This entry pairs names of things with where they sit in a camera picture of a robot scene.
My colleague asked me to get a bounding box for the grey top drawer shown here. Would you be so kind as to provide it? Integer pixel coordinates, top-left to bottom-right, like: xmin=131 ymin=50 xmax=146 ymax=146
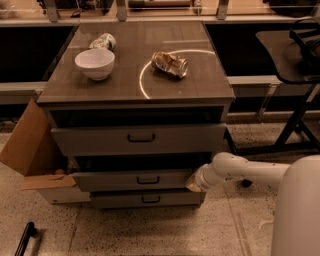
xmin=51 ymin=124 xmax=226 ymax=156

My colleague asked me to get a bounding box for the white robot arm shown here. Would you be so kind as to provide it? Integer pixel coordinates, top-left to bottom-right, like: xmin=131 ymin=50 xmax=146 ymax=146
xmin=185 ymin=152 xmax=320 ymax=256

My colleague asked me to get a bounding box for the crushed gold soda can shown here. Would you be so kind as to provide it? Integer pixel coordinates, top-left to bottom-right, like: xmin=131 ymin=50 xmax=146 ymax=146
xmin=151 ymin=51 xmax=188 ymax=79

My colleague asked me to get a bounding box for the brown cardboard box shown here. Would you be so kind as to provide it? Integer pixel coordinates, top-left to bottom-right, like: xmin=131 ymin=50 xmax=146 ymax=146
xmin=0 ymin=99 xmax=90 ymax=204

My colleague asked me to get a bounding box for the black side table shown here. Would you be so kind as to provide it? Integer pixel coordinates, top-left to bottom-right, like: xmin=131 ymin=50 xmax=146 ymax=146
xmin=238 ymin=18 xmax=320 ymax=158

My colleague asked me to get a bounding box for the black handle bottom left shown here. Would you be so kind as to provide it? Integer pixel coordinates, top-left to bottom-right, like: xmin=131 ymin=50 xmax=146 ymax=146
xmin=14 ymin=222 xmax=38 ymax=256

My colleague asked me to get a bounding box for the grey drawer cabinet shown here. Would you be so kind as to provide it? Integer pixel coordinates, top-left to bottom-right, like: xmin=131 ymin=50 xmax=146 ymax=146
xmin=36 ymin=21 xmax=236 ymax=174

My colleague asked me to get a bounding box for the grey bottom drawer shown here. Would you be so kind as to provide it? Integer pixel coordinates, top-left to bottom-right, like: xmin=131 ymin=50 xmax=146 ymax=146
xmin=90 ymin=189 xmax=206 ymax=209

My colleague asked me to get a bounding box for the white ceramic bowl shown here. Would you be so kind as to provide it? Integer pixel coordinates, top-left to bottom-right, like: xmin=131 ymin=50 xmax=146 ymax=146
xmin=74 ymin=48 xmax=115 ymax=81

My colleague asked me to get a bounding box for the grey drawer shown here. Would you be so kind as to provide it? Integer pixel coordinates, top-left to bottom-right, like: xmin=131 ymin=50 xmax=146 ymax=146
xmin=90 ymin=189 xmax=206 ymax=209
xmin=73 ymin=152 xmax=211 ymax=192
xmin=51 ymin=124 xmax=226 ymax=156

